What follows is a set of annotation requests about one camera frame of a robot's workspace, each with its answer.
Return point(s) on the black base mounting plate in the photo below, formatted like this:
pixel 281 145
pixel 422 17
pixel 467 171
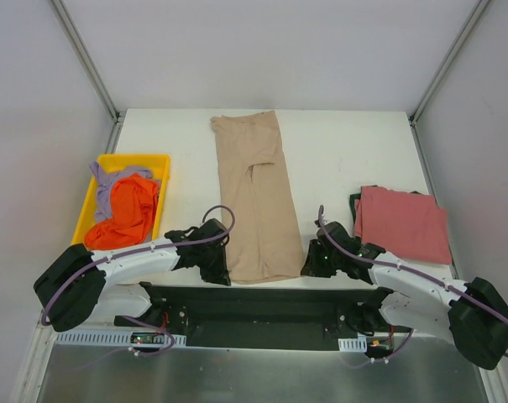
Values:
pixel 234 317

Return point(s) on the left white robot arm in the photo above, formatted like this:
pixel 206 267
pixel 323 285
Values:
pixel 92 286

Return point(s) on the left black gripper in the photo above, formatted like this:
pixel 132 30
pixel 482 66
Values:
pixel 214 266

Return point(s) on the aluminium frame post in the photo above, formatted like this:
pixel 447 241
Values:
pixel 73 35
pixel 456 47

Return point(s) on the beige t shirt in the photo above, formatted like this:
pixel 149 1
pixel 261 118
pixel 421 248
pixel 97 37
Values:
pixel 265 243

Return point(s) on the left aluminium frame post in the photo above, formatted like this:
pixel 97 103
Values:
pixel 73 35

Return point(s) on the orange t shirt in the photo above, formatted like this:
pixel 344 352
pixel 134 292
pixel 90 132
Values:
pixel 133 202

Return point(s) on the left white cable duct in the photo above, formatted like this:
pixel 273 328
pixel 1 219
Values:
pixel 105 338

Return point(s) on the lilac t shirt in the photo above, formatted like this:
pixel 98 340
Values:
pixel 106 180

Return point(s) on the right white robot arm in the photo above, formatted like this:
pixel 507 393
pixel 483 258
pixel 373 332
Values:
pixel 470 315

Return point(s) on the dark green folded shirt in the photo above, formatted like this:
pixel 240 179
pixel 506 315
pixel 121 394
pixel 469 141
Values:
pixel 353 204

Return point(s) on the right white cable duct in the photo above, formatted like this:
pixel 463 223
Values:
pixel 352 345

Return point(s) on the folded red t shirt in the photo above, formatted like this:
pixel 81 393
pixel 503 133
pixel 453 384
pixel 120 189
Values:
pixel 407 224

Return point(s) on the yellow plastic bin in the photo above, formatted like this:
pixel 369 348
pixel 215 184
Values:
pixel 158 164

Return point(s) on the white cable duct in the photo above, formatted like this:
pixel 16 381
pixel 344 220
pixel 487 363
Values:
pixel 105 338
pixel 352 345

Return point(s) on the right aluminium frame post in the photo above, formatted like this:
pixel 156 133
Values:
pixel 456 47

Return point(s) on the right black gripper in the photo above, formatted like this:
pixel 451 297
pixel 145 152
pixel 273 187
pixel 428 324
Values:
pixel 315 260

